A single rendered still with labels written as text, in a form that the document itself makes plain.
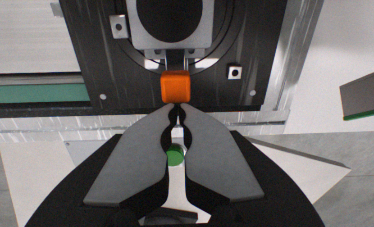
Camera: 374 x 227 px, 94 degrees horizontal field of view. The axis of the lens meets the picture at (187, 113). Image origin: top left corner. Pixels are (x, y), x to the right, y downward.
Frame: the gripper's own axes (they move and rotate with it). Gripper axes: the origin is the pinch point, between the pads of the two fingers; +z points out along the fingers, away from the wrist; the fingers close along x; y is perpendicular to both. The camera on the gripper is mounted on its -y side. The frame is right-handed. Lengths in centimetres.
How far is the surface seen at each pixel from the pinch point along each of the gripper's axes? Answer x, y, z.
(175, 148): -0.9, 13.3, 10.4
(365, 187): 205, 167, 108
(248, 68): 8.9, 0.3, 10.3
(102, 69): -9.2, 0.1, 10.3
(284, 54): 13.6, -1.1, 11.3
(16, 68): -24.5, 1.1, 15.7
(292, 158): 29.0, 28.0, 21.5
